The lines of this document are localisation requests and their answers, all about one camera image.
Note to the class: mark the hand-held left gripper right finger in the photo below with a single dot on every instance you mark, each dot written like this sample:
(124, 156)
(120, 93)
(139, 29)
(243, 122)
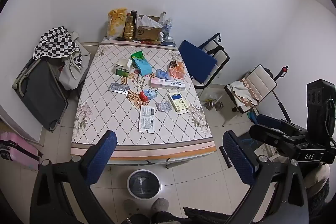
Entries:
(240, 161)

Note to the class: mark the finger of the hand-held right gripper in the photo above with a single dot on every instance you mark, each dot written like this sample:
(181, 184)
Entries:
(265, 134)
(270, 121)

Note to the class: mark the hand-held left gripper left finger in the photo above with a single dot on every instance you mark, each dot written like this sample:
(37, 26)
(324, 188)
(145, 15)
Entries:
(101, 158)

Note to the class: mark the white round trash bin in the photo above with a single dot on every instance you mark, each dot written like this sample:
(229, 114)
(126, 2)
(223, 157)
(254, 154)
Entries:
(143, 184)

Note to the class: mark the white printed paper label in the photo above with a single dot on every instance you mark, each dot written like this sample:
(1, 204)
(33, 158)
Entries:
(146, 120)

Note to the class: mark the long silver blister pack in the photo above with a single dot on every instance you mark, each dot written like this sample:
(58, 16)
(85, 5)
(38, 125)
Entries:
(119, 88)

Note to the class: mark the small red blue box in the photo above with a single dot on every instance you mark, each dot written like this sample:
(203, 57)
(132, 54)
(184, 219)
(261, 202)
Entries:
(148, 94)

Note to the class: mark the short silver blister pack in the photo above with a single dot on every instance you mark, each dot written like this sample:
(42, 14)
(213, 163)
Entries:
(163, 106)

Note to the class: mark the white and blue medicine box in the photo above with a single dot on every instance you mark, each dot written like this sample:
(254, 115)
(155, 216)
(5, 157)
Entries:
(179, 102)

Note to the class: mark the pink white toothpaste box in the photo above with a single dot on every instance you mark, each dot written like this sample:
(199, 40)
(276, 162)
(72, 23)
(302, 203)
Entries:
(168, 84)

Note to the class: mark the blue slipper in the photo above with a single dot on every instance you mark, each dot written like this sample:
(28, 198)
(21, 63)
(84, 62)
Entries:
(252, 118)

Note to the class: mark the diamond patterned floral tablecloth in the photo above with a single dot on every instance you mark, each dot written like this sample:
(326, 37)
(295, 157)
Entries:
(113, 119)

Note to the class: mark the beige pink towel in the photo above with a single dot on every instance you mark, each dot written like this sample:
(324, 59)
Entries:
(240, 92)

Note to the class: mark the silver dumbbell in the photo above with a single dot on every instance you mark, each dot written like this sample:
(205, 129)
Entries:
(213, 105)

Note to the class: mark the person's dark fuzzy clothing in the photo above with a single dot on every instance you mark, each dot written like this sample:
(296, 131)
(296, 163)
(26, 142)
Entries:
(202, 216)

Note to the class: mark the grey fuzzy slipper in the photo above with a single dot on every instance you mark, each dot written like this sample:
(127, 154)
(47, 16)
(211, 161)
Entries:
(160, 205)

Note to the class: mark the pink suitcase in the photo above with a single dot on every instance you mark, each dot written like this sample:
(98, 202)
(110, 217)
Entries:
(15, 150)

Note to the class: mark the beige tote bag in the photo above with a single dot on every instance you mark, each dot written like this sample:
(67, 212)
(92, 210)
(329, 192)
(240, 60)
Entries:
(74, 74)

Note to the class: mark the dark grey suitcase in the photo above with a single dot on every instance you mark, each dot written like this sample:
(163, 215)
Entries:
(39, 95)

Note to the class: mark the green white medicine box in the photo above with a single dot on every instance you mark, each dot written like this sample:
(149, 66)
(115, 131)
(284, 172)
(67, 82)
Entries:
(121, 69)

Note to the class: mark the blue seat cushion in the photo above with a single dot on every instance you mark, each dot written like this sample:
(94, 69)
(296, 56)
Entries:
(197, 60)

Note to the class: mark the cyan paper packet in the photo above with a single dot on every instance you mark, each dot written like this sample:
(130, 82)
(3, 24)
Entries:
(143, 67)

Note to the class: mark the blue plastic wrapper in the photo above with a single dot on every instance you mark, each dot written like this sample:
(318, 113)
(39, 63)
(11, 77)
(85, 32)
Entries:
(162, 74)

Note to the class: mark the orange plastic wrapper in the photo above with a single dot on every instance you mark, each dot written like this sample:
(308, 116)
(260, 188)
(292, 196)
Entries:
(178, 71)

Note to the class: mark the green foil packet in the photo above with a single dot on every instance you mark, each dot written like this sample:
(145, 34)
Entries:
(137, 55)

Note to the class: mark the dark snack wrapper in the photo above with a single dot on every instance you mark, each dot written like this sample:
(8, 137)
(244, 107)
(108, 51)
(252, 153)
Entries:
(172, 64)

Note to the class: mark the flat red packet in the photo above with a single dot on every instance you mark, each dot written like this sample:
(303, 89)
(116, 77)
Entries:
(147, 42)

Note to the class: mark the black white checkered cloth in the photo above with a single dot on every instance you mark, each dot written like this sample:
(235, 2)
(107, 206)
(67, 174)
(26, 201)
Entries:
(55, 41)

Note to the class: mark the dark blue booklet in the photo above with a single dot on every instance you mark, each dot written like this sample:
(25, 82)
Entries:
(168, 43)

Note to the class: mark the brown cardboard box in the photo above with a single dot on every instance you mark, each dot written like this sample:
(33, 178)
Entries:
(147, 33)

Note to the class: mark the gold bottle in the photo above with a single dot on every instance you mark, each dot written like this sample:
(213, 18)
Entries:
(129, 28)

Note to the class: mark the yellow snack bag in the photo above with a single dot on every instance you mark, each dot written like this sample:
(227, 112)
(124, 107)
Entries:
(116, 23)

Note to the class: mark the blue label water bottle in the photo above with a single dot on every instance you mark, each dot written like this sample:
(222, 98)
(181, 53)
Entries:
(167, 27)

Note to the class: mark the crumpled white paper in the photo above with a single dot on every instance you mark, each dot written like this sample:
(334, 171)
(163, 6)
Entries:
(149, 20)

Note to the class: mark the dark capped bottle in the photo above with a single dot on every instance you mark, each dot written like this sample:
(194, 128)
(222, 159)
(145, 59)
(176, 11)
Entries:
(134, 14)

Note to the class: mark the clear glass bottle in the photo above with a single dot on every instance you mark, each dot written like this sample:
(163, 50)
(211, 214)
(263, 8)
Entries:
(163, 16)

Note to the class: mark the white chair with black frame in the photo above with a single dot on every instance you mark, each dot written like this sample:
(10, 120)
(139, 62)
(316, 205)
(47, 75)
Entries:
(221, 54)
(262, 82)

